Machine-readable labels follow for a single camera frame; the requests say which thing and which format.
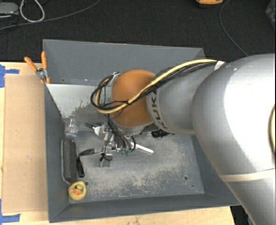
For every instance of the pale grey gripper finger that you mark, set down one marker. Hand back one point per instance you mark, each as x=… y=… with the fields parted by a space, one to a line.
x=88 y=152
x=98 y=129

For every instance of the small black oblong tool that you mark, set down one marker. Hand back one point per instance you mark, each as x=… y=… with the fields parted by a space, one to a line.
x=80 y=167

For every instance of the dark green flat block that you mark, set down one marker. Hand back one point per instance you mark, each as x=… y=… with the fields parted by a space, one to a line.
x=69 y=160

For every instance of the clear glass cup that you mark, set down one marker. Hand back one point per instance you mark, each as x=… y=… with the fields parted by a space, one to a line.
x=71 y=126

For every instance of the yellow toy duck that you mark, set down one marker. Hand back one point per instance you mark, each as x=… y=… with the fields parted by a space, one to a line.
x=77 y=191

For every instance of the grey metal bin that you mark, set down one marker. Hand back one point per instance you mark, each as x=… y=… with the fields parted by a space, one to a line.
x=152 y=179

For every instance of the brown cardboard board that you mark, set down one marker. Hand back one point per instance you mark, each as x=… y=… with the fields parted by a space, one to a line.
x=23 y=144

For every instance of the black cylinder on white bracket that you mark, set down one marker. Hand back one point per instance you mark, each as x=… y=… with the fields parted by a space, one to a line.
x=159 y=134

